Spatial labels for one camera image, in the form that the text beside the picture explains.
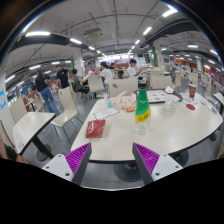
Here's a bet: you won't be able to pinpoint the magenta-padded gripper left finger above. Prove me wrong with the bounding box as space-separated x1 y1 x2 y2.
41 142 93 186

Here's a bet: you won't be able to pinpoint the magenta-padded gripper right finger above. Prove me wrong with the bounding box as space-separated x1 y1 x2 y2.
131 142 184 185

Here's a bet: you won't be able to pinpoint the green-labelled clear drink bottle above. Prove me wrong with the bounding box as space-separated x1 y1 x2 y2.
134 88 152 135

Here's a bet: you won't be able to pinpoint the flat red packet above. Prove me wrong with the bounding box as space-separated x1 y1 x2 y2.
85 119 107 139

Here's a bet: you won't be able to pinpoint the white printed card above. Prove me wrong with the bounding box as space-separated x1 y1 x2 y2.
92 106 121 121

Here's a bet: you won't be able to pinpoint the white cafeteria table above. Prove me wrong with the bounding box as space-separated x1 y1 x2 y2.
213 92 224 114
12 111 57 159

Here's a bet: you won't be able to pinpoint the white black-dotted mug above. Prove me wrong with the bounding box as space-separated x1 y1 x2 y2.
164 94 181 112

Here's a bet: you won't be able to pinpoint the small teal sanitizer bottle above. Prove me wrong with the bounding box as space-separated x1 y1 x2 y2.
104 94 114 109

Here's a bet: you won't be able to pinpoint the person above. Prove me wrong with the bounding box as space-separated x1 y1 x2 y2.
98 61 114 86
55 64 71 89
34 68 61 117
70 68 90 100
126 58 145 78

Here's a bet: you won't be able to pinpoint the colourful sticker leaflet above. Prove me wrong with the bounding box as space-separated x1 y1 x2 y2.
182 96 214 113

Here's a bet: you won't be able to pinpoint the red paper cup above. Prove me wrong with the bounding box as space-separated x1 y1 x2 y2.
188 83 198 99

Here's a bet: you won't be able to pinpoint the ceiling air conditioner unit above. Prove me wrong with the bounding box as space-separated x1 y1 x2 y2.
83 27 104 39

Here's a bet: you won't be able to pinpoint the ceiling strip lights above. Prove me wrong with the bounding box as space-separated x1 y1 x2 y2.
4 8 221 84

